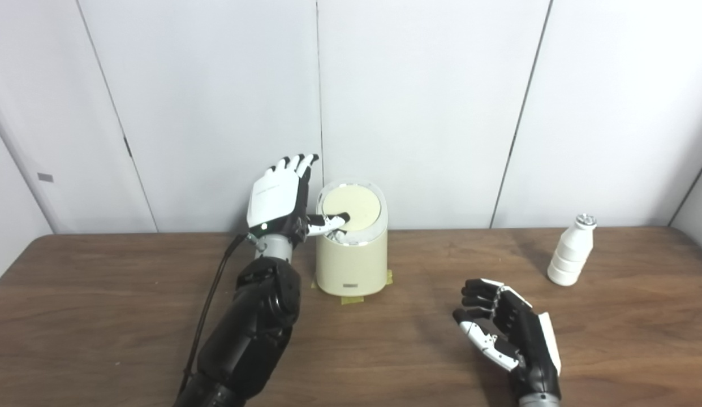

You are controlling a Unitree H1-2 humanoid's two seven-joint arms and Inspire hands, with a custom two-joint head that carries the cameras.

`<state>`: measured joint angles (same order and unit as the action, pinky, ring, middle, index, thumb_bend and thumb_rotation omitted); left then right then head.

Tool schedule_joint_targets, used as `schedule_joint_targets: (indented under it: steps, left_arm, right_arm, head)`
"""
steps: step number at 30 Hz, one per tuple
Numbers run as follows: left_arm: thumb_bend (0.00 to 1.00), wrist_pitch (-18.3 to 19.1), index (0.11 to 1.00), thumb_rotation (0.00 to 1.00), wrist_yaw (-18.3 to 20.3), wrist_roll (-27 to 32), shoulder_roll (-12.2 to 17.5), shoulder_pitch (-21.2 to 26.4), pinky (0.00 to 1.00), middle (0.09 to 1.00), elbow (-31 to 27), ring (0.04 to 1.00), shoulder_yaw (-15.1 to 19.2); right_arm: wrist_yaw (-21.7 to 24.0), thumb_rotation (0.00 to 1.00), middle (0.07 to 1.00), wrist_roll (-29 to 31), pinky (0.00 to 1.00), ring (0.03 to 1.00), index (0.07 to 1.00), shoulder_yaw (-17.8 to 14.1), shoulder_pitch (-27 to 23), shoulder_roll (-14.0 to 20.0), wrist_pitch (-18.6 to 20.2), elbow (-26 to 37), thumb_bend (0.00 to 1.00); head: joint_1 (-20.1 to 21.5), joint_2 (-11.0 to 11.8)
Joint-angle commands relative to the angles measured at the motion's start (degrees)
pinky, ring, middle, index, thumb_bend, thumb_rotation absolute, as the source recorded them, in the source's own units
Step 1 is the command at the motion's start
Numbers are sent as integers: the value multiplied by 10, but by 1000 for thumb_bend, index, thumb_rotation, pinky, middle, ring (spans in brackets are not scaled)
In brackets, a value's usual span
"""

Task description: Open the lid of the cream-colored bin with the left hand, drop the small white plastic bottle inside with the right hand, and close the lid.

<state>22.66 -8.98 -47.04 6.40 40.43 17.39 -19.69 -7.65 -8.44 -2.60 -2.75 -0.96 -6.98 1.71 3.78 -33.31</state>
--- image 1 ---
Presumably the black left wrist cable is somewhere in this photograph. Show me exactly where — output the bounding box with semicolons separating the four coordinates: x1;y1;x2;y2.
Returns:
178;233;249;396

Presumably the cream-colored lidded bin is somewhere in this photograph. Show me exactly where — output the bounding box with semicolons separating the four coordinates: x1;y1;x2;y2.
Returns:
315;181;389;297

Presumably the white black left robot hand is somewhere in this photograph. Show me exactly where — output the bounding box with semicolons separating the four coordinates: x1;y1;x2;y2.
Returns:
247;153;351;249

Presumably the small white plastic bottle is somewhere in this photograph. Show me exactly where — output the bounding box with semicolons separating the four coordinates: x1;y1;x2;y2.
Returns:
547;214;597;287

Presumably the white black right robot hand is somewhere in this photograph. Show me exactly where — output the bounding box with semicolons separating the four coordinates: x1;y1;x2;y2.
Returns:
453;278;562;399

